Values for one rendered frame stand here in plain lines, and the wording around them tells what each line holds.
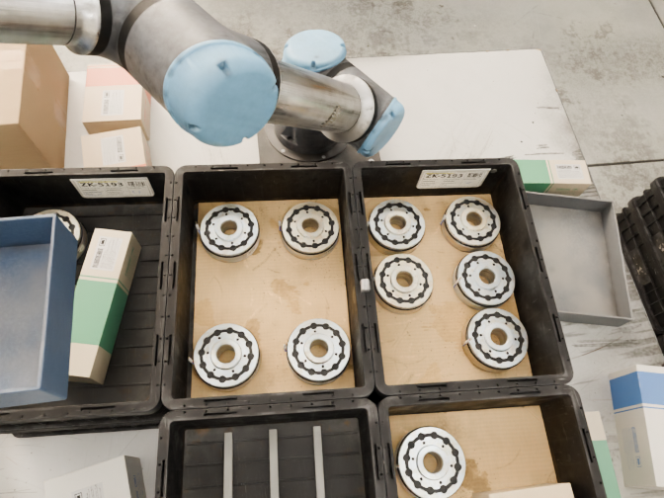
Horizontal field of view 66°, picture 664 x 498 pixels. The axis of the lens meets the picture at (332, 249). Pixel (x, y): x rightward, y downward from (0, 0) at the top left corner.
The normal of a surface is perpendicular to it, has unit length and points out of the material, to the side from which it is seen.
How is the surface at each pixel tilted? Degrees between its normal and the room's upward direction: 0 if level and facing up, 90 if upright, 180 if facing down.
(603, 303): 0
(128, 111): 0
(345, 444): 0
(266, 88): 84
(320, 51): 10
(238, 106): 83
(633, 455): 90
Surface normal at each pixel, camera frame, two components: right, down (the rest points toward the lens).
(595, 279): 0.07, -0.42
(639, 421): -0.99, -0.11
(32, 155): 0.16, 0.90
